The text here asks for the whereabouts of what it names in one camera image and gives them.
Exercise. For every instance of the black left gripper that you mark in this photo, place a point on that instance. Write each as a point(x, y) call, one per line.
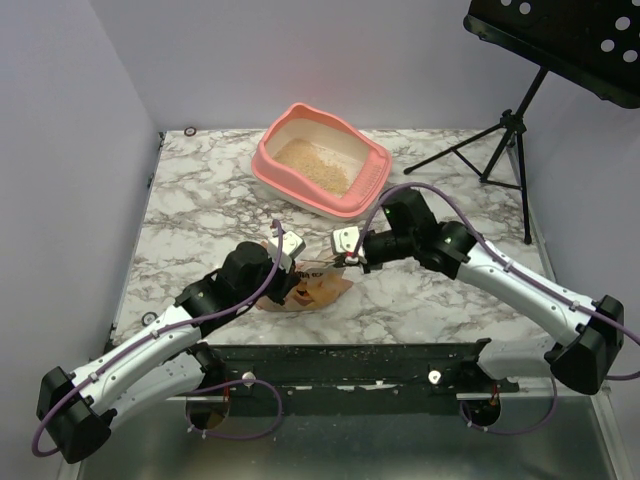
point(287, 280)

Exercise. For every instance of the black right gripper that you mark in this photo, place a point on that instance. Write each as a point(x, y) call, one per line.
point(363, 257)

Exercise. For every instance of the peach cat litter bag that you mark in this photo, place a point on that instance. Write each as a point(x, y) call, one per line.
point(310, 294)

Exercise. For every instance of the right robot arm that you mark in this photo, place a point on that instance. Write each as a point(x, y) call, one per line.
point(584, 336)

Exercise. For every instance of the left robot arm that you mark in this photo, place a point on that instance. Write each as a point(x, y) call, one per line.
point(80, 409)

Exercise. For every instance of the pink and white litter box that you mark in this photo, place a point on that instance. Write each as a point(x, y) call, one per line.
point(367, 163)

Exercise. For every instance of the beige cat litter pile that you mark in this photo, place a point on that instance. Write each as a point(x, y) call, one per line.
point(316, 164)

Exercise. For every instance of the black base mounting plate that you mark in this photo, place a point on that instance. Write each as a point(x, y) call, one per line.
point(333, 380)

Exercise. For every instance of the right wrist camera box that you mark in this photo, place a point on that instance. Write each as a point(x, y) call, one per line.
point(343, 244)

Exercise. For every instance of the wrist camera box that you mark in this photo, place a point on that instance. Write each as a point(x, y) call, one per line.
point(284, 247)
point(343, 244)

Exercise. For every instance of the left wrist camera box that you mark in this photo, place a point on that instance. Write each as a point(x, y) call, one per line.
point(284, 247)

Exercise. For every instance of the aluminium frame rail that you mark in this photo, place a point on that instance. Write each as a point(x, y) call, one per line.
point(560, 390)

